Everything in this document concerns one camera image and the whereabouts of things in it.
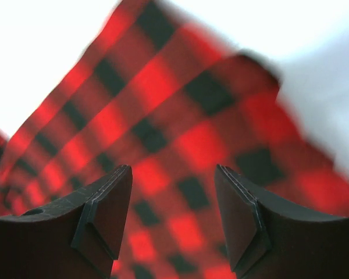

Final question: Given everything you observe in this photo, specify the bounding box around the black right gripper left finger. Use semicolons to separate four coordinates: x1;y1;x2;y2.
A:
0;165;133;278

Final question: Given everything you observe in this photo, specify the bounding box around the red black plaid shirt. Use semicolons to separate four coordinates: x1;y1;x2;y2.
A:
0;1;349;278

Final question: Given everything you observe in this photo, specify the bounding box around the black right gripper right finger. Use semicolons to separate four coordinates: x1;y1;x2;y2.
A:
215;165;349;278

